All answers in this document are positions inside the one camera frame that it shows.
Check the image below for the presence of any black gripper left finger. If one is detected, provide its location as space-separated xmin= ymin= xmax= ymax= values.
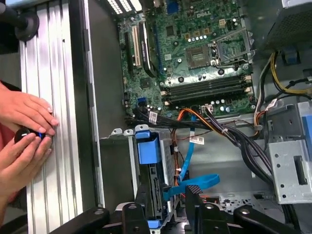
xmin=48 ymin=184 xmax=150 ymax=234

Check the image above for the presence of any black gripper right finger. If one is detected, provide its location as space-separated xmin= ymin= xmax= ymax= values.
xmin=185 ymin=185 xmax=302 ymax=234

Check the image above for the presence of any blue data wire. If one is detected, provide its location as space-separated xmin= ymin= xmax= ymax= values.
xmin=162 ymin=113 xmax=221 ymax=202

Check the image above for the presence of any hard disk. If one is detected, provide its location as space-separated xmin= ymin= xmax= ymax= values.
xmin=135 ymin=124 xmax=171 ymax=230

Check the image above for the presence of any round black tool blue ring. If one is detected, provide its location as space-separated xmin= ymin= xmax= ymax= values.
xmin=14 ymin=128 xmax=47 ymax=144

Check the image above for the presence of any grey metal disk bay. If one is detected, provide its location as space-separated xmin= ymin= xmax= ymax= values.
xmin=99 ymin=124 xmax=178 ymax=234

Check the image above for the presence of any person's right hand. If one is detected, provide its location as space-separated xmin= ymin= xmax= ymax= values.
xmin=0 ymin=133 xmax=53 ymax=198

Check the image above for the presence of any person's left hand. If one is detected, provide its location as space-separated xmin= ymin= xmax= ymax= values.
xmin=0 ymin=81 xmax=59 ymax=137

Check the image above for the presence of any grey metal drive cage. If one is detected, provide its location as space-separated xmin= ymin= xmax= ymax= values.
xmin=267 ymin=101 xmax=312 ymax=205

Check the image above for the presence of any black RAM slot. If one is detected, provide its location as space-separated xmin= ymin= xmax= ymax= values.
xmin=160 ymin=76 xmax=253 ymax=89
xmin=161 ymin=85 xmax=254 ymax=98
xmin=160 ymin=80 xmax=253 ymax=93
xmin=162 ymin=90 xmax=254 ymax=106

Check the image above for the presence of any green motherboard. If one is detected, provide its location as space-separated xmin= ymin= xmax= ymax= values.
xmin=118 ymin=0 xmax=256 ymax=120

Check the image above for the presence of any blue plastic latch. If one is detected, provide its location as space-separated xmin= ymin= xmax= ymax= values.
xmin=301 ymin=114 xmax=312 ymax=171

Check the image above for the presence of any black PC case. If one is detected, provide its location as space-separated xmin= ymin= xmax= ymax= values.
xmin=69 ymin=0 xmax=312 ymax=234

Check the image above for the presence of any person's pink shirt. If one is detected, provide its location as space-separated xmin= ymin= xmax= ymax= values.
xmin=0 ymin=121 xmax=17 ymax=145

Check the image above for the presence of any CPU socket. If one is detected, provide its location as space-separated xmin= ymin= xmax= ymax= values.
xmin=185 ymin=45 xmax=215 ymax=70

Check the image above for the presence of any black expansion slot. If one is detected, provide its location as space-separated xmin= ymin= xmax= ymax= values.
xmin=123 ymin=31 xmax=134 ymax=76

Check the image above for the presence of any black graphics card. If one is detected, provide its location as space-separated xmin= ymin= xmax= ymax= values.
xmin=138 ymin=20 xmax=158 ymax=78

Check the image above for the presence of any blue expansion slot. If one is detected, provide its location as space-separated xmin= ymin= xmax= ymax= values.
xmin=155 ymin=20 xmax=163 ymax=74

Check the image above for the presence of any white expansion slot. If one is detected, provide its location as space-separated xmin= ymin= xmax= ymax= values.
xmin=131 ymin=24 xmax=142 ymax=68

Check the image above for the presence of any metal socket cover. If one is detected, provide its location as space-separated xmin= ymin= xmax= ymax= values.
xmin=214 ymin=26 xmax=253 ymax=68

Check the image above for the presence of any grey power supply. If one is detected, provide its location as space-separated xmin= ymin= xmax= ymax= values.
xmin=246 ymin=0 xmax=312 ymax=53

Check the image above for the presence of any black round rubber foot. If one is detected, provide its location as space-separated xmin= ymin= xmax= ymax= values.
xmin=0 ymin=4 xmax=40 ymax=42

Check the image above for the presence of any black wire bundle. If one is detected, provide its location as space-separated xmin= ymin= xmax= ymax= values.
xmin=124 ymin=107 xmax=275 ymax=186

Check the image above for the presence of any orange wire bundle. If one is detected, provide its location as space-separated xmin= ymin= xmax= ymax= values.
xmin=172 ymin=109 xmax=215 ymax=137

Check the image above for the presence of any locking lever wire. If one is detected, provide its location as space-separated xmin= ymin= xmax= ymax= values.
xmin=214 ymin=48 xmax=258 ymax=69

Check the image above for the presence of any yellow black wire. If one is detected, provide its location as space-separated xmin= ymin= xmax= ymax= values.
xmin=269 ymin=50 xmax=312 ymax=96

